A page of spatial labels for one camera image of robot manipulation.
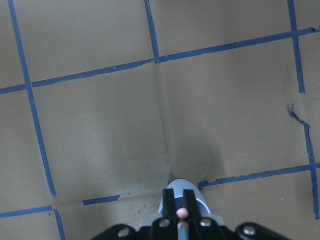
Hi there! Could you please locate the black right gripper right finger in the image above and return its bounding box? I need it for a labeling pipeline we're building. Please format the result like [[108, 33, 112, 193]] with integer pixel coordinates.
[[183, 189, 220, 240]]

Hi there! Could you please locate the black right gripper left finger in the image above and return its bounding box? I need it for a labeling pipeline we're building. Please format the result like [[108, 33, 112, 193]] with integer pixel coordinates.
[[149, 188, 178, 240]]

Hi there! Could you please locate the light blue plastic cup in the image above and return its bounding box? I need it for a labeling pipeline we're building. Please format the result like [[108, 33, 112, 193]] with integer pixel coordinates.
[[157, 178, 212, 240]]

